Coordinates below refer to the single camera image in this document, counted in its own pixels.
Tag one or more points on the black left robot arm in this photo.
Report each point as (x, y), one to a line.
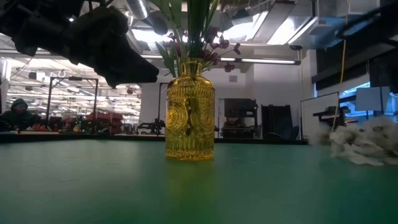
(31, 25)

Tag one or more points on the green table mat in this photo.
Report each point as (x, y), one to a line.
(93, 180)

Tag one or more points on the black background robot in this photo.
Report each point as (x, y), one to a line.
(152, 126)

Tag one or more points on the person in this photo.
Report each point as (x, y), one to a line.
(18, 116)

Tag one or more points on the yellow patterned glass vase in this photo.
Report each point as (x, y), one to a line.
(189, 118)

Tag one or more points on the grey panel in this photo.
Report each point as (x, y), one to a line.
(371, 98)

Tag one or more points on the silver ceiling duct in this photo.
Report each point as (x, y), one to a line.
(136, 7)

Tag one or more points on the black gantry frame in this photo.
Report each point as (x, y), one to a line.
(95, 93)

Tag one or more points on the white flower bunch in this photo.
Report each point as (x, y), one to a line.
(357, 146)

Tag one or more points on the whiteboard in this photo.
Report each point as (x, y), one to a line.
(318, 113)

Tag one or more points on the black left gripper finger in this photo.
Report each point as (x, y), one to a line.
(130, 68)

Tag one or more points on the long ceiling light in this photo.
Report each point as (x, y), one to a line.
(267, 61)

